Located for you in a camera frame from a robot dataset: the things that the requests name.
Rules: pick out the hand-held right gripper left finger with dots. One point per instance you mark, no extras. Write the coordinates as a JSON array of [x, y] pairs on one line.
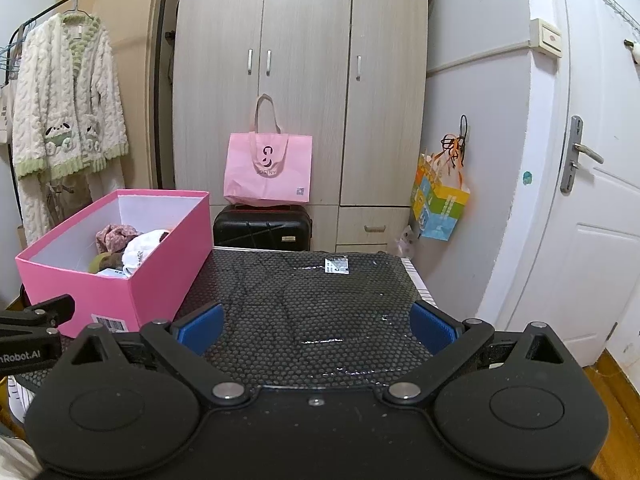
[[202, 327]]

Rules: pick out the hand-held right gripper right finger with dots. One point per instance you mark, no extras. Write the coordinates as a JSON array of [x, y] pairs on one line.
[[432, 327]]

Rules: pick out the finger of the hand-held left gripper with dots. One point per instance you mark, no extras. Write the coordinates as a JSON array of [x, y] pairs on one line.
[[40, 312]]

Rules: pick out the pink cardboard box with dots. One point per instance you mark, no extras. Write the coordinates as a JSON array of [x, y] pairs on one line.
[[165, 270]]

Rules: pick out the blue white wipes packet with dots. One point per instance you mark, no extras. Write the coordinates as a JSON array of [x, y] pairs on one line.
[[114, 273]]

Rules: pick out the white panda plush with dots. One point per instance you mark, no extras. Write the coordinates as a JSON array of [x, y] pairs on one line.
[[145, 247]]

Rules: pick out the pink scrunchie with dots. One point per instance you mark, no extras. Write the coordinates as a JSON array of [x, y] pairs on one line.
[[116, 237]]

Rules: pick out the white plastic bag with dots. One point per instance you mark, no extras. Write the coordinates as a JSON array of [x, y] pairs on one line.
[[406, 242]]

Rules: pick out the small clear plastic packet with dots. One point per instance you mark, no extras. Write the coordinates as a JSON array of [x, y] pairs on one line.
[[335, 265]]

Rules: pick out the black suitcase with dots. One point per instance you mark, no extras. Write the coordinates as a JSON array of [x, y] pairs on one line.
[[262, 227]]

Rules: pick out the colourful gift bag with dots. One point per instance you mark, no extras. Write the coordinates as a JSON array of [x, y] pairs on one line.
[[440, 200]]

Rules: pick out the pink tote bag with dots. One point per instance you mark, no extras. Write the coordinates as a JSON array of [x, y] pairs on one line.
[[270, 170]]

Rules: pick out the round teal sticker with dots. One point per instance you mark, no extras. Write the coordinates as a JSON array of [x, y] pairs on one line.
[[526, 177]]

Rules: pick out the beige canvas tote bag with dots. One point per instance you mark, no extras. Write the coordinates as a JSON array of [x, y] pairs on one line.
[[4, 115]]

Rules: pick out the fluffy white green robe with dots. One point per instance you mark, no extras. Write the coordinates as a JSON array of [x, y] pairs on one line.
[[65, 110]]

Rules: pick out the white door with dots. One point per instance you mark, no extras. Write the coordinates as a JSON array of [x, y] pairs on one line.
[[590, 160]]

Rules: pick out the light wooden wardrobe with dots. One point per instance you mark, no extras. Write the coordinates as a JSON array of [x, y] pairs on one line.
[[300, 85]]

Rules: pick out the black clothes rack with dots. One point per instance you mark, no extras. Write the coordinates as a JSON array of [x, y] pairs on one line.
[[163, 20]]

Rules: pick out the beige wall switch box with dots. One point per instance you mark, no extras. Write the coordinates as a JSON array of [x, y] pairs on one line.
[[545, 37]]

